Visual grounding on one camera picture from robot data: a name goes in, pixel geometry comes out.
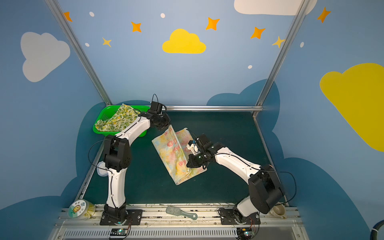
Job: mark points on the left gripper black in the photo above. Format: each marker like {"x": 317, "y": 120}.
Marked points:
{"x": 163, "y": 124}

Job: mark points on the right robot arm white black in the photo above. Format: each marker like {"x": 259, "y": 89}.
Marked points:
{"x": 265, "y": 187}

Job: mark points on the green lemon print skirt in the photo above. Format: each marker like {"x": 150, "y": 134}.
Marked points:
{"x": 124, "y": 116}

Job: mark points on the round clear jar green lid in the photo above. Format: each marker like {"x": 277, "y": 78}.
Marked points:
{"x": 81, "y": 210}

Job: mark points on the aluminium rail base frame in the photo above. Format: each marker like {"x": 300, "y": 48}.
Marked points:
{"x": 156, "y": 224}

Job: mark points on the controller circuit board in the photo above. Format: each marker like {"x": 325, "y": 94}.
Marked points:
{"x": 244, "y": 234}
{"x": 119, "y": 234}

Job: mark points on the pastel floral skirt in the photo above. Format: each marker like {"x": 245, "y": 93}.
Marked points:
{"x": 172, "y": 149}

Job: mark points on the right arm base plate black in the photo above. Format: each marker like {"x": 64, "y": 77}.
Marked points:
{"x": 230, "y": 217}

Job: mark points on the green plastic basket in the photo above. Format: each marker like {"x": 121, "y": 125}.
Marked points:
{"x": 108, "y": 112}

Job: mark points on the green hair brush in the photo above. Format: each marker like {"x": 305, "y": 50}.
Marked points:
{"x": 171, "y": 210}

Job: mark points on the beige ceramic cup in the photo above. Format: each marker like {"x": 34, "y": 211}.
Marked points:
{"x": 278, "y": 211}

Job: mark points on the right controller circuit board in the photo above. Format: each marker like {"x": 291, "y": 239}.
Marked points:
{"x": 244, "y": 234}

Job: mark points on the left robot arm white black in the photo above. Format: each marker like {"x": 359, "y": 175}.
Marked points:
{"x": 117, "y": 158}

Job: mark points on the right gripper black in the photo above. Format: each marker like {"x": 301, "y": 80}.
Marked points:
{"x": 196, "y": 159}

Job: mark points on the left controller circuit board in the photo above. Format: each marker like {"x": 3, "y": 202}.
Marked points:
{"x": 119, "y": 234}

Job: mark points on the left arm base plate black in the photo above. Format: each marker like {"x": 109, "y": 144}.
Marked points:
{"x": 133, "y": 218}

